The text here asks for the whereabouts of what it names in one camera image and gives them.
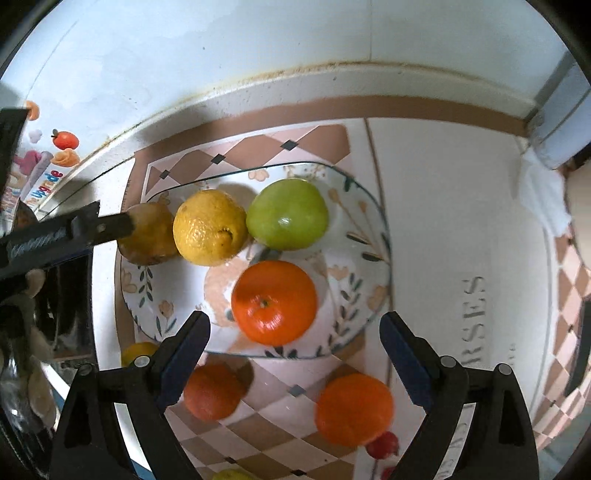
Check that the fruit wall sticker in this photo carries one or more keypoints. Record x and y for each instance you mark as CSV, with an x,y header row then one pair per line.
x,y
64,141

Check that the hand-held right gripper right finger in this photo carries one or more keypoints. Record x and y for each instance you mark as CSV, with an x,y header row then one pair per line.
x,y
406,364

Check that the brown kiwi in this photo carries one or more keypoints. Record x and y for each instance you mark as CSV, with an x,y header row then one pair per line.
x,y
147,237

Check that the green apple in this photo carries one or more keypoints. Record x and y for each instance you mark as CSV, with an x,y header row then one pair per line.
x,y
287,214

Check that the grey white box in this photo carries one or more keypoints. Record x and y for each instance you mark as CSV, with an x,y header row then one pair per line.
x,y
563,115

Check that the orange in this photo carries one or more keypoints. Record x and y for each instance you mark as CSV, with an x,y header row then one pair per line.
x,y
274,304
354,410
214,392

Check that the yellow lemon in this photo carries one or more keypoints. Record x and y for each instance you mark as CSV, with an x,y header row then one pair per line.
x,y
210,228
136,351

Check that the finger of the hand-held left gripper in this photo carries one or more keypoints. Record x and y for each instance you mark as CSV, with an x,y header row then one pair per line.
x,y
113,227

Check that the floral glass plate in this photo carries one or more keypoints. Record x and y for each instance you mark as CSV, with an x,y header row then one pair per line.
x,y
351,258

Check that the checkered tablecloth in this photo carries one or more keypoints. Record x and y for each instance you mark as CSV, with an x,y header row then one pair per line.
x,y
461,207

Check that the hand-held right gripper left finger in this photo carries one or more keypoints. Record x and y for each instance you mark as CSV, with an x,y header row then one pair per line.
x,y
183,364

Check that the yellow-green fruit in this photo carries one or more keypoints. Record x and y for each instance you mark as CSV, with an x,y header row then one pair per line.
x,y
233,475

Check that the white tissue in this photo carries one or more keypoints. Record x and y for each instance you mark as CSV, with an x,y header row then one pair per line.
x,y
545,194

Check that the small red fruit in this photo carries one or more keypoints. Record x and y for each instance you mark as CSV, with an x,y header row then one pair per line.
x,y
384,445

